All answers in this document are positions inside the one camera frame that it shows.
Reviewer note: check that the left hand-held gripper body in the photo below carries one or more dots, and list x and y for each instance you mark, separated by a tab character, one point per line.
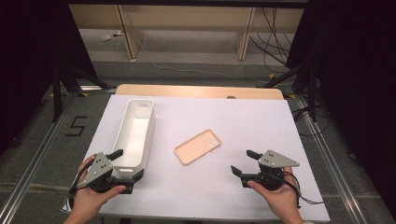
99	169

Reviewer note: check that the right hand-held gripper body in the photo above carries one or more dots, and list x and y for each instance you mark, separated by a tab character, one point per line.
271	169

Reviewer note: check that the white plastic storage bin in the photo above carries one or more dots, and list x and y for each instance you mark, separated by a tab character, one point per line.
134	137

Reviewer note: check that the beige phone case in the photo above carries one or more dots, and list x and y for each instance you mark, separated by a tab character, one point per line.
197	146

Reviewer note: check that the person's right hand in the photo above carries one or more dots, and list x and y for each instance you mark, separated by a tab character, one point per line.
280	197

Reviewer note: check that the person's left hand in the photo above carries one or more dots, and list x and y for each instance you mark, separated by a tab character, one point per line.
88	199

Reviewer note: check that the white table sheet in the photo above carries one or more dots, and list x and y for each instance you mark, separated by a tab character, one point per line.
218	186

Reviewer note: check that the light wooden table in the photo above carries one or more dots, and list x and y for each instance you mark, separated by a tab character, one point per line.
199	91

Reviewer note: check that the small grey floor object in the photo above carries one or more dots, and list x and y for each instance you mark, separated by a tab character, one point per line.
106	38

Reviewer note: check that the black curtain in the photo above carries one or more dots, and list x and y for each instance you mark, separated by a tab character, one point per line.
355	77
34	62

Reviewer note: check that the light wooden shelf unit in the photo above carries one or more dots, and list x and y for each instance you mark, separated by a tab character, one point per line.
186	18

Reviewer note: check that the metal floor rail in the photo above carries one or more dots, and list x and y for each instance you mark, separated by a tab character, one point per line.
330	158
34	158

